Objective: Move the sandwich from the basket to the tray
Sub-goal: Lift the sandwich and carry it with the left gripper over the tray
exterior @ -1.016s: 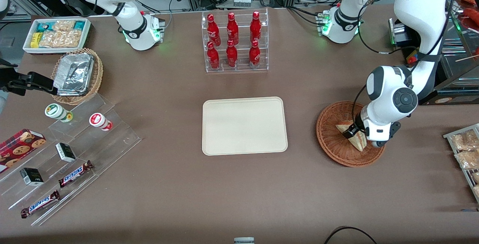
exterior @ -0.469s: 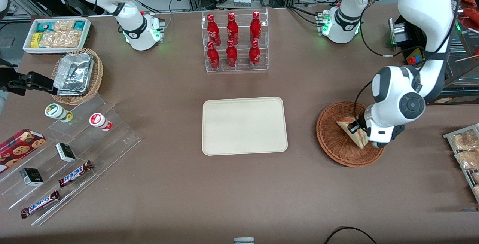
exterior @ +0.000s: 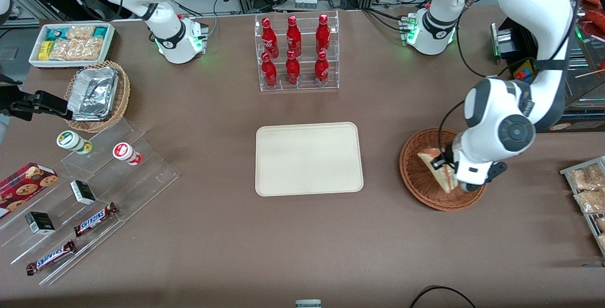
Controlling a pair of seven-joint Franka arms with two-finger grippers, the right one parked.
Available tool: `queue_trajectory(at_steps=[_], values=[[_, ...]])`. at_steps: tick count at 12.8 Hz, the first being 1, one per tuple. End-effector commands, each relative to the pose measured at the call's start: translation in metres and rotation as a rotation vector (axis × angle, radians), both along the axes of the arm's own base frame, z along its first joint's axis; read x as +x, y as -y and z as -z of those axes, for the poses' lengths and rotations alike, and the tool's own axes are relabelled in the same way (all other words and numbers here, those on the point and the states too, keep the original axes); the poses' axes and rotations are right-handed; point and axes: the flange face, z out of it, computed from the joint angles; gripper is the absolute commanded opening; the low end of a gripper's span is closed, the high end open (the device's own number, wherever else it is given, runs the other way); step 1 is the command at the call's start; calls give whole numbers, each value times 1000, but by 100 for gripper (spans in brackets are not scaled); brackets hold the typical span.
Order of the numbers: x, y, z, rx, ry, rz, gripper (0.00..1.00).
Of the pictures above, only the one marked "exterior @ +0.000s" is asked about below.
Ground red cookie box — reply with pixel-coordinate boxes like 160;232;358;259
0;163;59;219

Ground green lid cup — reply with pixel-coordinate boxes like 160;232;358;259
56;130;93;155

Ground black floor cable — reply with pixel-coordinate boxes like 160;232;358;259
408;285;478;308

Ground clear acrylic step shelf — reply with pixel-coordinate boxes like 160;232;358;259
0;118;179;286

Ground light wicker basket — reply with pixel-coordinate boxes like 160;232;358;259
63;60;131;133

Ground cream rectangular tray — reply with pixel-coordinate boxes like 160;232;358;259
255;122;364;197

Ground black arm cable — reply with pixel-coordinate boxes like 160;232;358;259
438;0;490;158

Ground white snack bin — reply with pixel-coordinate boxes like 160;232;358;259
28;23;116;69

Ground brown round wicker basket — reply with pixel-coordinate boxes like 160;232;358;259
399;128;488;212

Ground small dark box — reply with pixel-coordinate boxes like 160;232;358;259
70;180;96;205
25;212;56;235

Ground red cola bottle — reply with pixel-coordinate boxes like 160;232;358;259
286;15;302;57
314;51;329;84
285;50;301;86
261;52;278;88
261;17;279;58
316;14;331;54

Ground yellow emergency stop box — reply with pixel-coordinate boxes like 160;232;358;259
513;60;537;83

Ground clear acrylic bottle rack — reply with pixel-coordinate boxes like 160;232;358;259
254;10;340;92

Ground triangular sandwich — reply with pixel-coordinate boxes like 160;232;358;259
417;147;460;194

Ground black metal shelf stand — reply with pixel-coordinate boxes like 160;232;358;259
499;15;605;133

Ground Snickers bar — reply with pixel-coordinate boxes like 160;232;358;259
74;202;119;238
26;240;77;276

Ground clear bag of crackers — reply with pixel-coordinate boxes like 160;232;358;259
50;37;105;61

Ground silver box with green light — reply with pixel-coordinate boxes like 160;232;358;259
491;22;523;60

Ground grey wire tray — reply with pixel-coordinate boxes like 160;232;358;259
560;156;605;257

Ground clear pack of pastries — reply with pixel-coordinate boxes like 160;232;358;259
574;189;605;214
569;163;605;191

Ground red lid cup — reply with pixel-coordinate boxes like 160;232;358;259
112;142;143;166

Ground stacked foil containers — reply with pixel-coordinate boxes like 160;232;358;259
68;67;120;122

